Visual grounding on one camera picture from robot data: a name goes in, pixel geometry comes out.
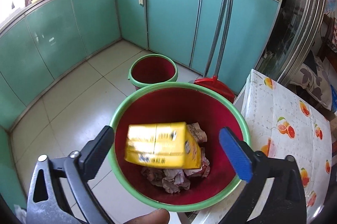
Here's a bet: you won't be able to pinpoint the yellow juice carton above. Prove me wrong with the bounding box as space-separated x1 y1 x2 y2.
124 122 202 169

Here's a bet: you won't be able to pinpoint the crumpled trash in bucket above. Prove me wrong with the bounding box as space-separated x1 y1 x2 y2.
140 122 211 194

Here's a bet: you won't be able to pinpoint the teal kitchen cabinets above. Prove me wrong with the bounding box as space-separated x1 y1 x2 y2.
0 0 286 209

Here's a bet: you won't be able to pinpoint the person left hand thumb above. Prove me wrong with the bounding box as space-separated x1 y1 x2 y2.
125 209 170 224

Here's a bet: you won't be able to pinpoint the fruit pattern tablecloth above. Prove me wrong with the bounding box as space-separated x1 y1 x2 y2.
237 70 335 223

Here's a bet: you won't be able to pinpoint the large red green bucket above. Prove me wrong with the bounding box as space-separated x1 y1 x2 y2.
108 82 251 212

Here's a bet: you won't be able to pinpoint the red dustpan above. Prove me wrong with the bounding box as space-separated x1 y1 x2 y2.
194 76 235 103

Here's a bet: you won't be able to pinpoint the floral grey pillow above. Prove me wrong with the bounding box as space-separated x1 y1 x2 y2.
290 51 332 110

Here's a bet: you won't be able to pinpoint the small red green bucket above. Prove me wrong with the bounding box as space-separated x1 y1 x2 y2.
128 54 179 90

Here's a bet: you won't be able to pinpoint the blue tissue box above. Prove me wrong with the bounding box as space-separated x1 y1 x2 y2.
330 85 337 115

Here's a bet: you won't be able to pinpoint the metal broom handle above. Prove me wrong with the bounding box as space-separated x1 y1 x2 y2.
203 0 233 77

